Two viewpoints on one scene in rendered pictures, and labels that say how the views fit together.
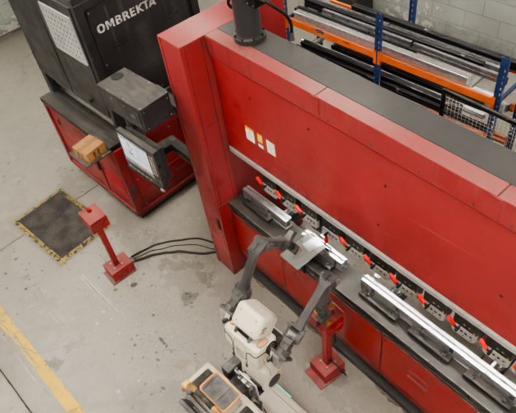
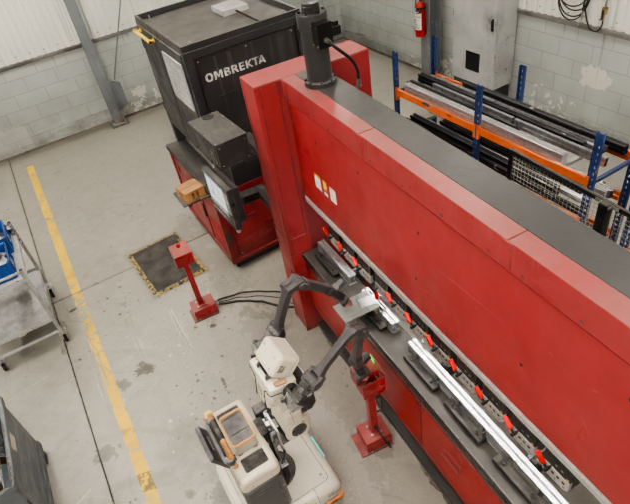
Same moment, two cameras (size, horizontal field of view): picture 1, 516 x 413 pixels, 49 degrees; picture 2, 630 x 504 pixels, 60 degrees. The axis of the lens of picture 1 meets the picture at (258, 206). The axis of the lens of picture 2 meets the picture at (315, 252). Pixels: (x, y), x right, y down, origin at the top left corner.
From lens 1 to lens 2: 0.77 m
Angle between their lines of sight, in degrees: 12
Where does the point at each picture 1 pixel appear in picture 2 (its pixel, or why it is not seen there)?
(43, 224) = (151, 261)
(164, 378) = not seen: hidden behind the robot
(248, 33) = (316, 76)
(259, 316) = (278, 353)
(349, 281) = (397, 344)
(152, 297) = (226, 340)
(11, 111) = (155, 163)
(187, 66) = (261, 107)
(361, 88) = (407, 131)
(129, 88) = (214, 128)
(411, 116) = (446, 159)
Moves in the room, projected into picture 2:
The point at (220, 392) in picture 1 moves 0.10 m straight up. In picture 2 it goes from (237, 428) to (233, 419)
